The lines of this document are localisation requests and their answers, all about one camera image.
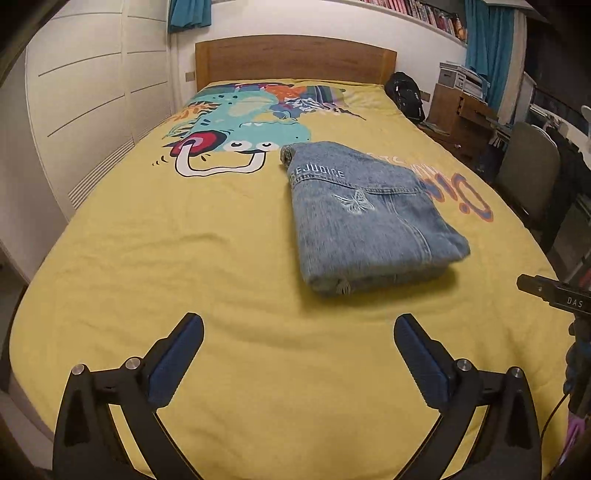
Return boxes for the wooden headboard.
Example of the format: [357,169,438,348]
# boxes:
[195,38,398,93]

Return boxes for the black backpack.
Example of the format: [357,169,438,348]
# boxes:
[384,71,426,123]

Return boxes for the wooden desk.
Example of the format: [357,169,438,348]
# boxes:
[427,83,509,162]

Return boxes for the white storage boxes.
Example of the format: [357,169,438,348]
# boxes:
[436,61,485,100]

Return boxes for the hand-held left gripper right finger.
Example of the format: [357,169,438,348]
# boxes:
[393,314,541,480]

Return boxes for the yellow printed bedspread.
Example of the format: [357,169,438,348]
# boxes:
[9,79,573,480]

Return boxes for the white wardrobe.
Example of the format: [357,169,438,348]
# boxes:
[25,0,199,222]

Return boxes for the row of books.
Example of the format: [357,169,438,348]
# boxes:
[365,0,467,38]

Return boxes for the blue denim jacket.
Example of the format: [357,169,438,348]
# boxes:
[280,141,472,297]

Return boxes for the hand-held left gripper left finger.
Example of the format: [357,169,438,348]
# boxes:
[52,312,205,480]

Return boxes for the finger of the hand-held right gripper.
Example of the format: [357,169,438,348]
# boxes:
[517,274,560,306]

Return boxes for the blue curtain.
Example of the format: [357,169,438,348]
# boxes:
[464,0,516,125]
[168,0,213,33]

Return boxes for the grey chair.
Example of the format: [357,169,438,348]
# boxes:
[496,121,561,222]

